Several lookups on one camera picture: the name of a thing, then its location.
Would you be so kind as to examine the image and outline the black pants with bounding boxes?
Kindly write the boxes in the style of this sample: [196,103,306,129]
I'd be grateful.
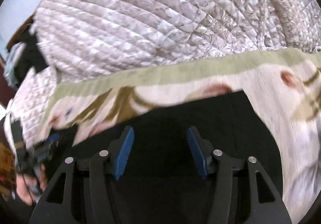
[50,91,283,223]

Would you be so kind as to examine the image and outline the person's left hand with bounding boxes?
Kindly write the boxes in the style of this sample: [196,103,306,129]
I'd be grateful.
[16,164,48,206]

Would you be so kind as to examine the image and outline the dark clothes pile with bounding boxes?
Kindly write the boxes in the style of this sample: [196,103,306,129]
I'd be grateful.
[3,29,48,89]

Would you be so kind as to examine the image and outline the floral fleece blanket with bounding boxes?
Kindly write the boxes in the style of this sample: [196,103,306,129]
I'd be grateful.
[29,48,320,223]

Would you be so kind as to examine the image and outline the quilted beige bedspread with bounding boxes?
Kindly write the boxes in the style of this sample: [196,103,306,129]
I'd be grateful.
[9,0,320,147]

